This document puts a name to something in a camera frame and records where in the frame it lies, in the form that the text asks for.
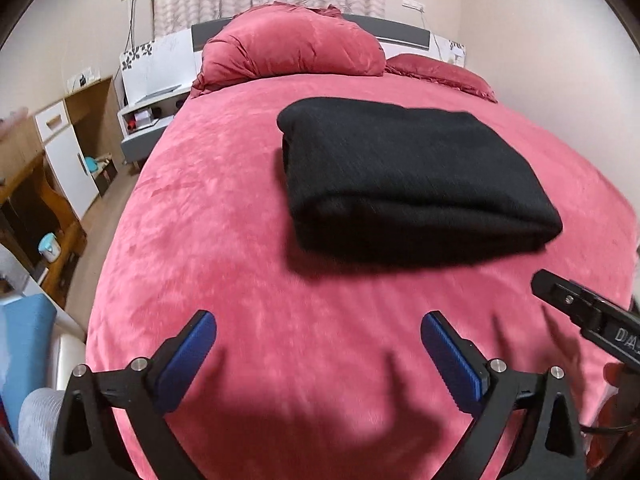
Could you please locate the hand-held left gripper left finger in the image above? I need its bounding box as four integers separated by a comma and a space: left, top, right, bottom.
50, 310, 217, 480

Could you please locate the blue fabric cushion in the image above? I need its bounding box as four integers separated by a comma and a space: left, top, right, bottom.
0, 294, 57, 411

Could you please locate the grey and white headboard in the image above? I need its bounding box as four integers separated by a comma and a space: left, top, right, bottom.
191, 12, 432, 56

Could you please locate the thin dark cable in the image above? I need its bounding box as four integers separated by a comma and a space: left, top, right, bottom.
127, 0, 138, 56

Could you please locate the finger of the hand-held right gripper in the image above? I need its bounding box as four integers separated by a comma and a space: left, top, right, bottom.
531, 269, 603, 333

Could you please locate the bed with pink sheet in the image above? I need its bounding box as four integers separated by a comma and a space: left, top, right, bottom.
85, 72, 640, 480

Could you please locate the light blue cup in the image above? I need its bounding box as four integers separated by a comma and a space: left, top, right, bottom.
39, 234, 63, 263

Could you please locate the flat pink pillow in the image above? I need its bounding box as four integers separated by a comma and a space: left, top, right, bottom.
385, 52, 498, 103

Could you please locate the black cable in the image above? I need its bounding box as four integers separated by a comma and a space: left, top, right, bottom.
580, 422, 638, 436

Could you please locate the grey knitted clothing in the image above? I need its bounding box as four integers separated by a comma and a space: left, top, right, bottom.
17, 387, 66, 466

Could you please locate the white and grey nightstand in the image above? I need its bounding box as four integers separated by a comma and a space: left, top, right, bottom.
117, 97, 188, 168

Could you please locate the wooden desk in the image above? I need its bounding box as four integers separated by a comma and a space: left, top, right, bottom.
0, 110, 88, 311

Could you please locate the wood and white cabinet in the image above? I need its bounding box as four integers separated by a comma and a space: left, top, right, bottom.
32, 76, 126, 221

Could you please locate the white cable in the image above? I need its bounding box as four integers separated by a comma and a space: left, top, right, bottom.
420, 10, 446, 61

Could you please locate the black knitted garment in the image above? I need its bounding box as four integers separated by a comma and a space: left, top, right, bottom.
276, 96, 565, 267

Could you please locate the large pink pillow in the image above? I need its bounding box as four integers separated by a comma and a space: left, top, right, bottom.
190, 2, 387, 98

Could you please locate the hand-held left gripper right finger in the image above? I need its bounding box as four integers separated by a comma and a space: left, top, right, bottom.
421, 311, 586, 480

